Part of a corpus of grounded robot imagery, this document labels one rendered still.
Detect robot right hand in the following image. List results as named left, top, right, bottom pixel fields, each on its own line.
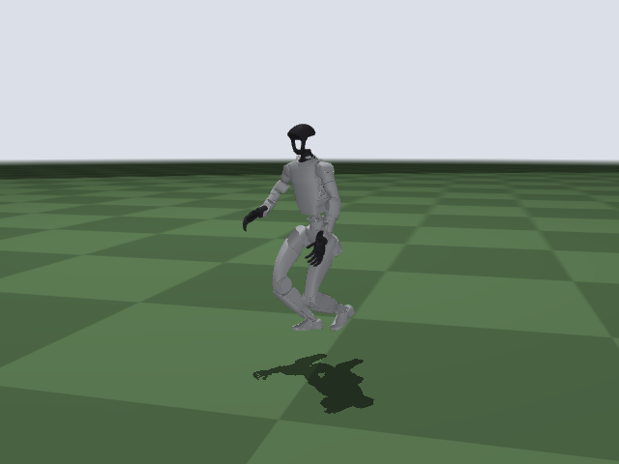
left=243, top=206, right=268, bottom=231

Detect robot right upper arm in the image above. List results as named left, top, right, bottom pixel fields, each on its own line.
left=275, top=162, right=291, bottom=194

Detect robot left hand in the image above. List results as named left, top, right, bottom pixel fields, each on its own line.
left=305, top=230, right=328, bottom=267

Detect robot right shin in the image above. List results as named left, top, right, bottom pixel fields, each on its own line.
left=272, top=283, right=317, bottom=322

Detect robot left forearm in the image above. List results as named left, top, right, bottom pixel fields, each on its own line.
left=316, top=197, right=340, bottom=241

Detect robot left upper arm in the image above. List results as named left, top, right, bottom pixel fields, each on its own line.
left=314, top=161, right=341, bottom=211

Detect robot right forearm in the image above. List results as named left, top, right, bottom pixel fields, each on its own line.
left=260, top=181, right=281, bottom=217

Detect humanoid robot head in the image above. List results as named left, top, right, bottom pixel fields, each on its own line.
left=287, top=124, right=315, bottom=162

